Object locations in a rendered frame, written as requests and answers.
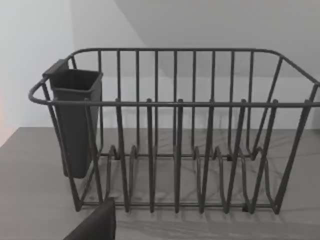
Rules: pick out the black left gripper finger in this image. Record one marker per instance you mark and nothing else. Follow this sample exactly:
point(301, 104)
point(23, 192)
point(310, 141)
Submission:
point(100, 222)

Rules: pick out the dark grey utensil cup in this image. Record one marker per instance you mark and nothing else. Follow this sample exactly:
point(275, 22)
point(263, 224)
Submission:
point(75, 120)

